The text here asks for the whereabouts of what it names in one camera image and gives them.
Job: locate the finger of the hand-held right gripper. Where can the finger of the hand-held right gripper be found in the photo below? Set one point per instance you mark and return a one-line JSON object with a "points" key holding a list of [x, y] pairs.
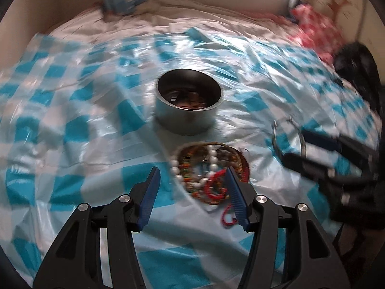
{"points": [[320, 142], [303, 164]]}

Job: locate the blue checkered plastic sheet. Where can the blue checkered plastic sheet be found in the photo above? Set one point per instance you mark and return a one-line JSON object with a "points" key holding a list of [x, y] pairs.
{"points": [[90, 126]]}

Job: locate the brown tree wall sticker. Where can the brown tree wall sticker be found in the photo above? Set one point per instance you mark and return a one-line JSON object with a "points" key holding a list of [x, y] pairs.
{"points": [[334, 4]]}

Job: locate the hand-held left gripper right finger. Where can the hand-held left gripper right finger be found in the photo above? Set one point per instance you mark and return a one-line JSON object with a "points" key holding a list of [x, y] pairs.
{"points": [[236, 193]]}

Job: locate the black plastic bag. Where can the black plastic bag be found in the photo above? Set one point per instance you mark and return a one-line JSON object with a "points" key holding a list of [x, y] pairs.
{"points": [[361, 66]]}

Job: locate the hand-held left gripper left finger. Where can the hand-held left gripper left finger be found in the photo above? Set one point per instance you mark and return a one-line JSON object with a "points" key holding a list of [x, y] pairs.
{"points": [[150, 193]]}

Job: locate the white striped bed sheet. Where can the white striped bed sheet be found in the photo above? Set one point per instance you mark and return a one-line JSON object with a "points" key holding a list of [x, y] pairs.
{"points": [[180, 9]]}

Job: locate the pink checkered plastic sheet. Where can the pink checkered plastic sheet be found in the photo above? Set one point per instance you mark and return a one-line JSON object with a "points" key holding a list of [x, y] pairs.
{"points": [[315, 27]]}

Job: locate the round metal bowl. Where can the round metal bowl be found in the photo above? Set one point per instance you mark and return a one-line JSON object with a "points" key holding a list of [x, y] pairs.
{"points": [[180, 120]]}

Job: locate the silver bangle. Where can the silver bangle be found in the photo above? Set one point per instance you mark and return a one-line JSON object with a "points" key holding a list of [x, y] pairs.
{"points": [[302, 140]]}

